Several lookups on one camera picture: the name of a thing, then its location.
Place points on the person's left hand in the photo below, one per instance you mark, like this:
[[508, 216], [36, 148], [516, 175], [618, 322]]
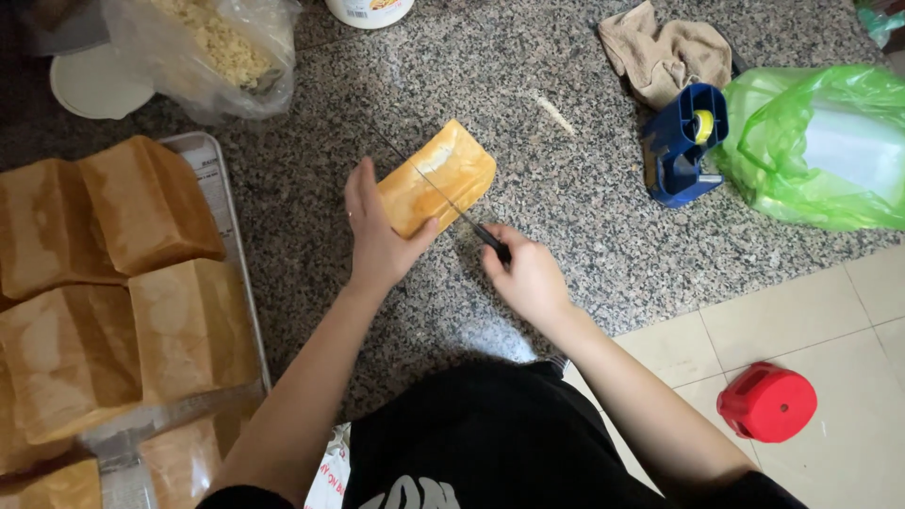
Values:
[[375, 247]]

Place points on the person's right hand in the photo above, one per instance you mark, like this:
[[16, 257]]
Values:
[[534, 283]]

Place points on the single golden bread loaf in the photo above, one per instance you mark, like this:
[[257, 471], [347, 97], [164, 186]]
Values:
[[445, 177]]

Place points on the person's black clothing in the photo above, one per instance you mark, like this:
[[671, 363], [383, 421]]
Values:
[[481, 438]]

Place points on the pale bread sliver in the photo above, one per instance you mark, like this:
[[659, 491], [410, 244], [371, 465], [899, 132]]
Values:
[[556, 116]]

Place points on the metal baking tray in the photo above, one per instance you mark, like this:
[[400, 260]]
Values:
[[216, 169]]

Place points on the blue tape dispenser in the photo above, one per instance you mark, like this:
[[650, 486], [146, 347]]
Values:
[[672, 159]]

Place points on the group of brown bread loaves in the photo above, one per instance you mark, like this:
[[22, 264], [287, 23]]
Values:
[[155, 212]]

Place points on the white and red plastic bag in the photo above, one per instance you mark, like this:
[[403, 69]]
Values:
[[331, 470]]

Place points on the yellow tape roll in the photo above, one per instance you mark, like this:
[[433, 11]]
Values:
[[703, 126]]

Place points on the white plastic jar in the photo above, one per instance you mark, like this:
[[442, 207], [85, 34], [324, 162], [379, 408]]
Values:
[[369, 10]]

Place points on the clear bag of yellow crumbs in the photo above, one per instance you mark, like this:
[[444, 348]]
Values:
[[212, 49]]

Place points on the red plastic stool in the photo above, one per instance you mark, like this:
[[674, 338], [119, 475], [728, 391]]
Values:
[[767, 403]]

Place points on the beige crumpled cloth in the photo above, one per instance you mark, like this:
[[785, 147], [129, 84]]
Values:
[[661, 53]]

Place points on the long metal blade tool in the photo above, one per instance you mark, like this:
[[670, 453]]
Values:
[[170, 417]]

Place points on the large green plastic bag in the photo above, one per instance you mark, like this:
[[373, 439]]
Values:
[[813, 155]]

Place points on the white round lid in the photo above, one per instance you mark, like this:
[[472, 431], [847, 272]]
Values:
[[92, 88]]

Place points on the dark grey object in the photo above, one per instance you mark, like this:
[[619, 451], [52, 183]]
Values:
[[67, 25]]

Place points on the small green plastic bag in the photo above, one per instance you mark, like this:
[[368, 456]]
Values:
[[880, 21]]

